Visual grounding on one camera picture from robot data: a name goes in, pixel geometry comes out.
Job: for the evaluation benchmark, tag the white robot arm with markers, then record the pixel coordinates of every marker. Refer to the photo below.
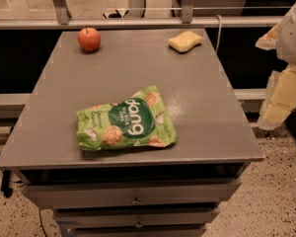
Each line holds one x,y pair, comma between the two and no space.
282,38

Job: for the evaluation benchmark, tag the grey drawer cabinet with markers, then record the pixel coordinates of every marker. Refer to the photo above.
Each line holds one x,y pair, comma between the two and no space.
138,192

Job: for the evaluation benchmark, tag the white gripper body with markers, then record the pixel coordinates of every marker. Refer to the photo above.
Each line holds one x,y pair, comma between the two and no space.
293,37

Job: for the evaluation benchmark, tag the red apple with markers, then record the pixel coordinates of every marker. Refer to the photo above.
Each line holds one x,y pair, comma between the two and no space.
89,39

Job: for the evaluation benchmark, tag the green rice chip bag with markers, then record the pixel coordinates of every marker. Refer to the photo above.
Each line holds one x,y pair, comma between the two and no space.
141,120

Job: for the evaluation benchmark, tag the grey metal railing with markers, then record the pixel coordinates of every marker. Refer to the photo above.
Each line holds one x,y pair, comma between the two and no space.
127,14

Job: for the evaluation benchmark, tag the yellow sponge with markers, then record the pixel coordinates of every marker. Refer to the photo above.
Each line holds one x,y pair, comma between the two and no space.
185,41

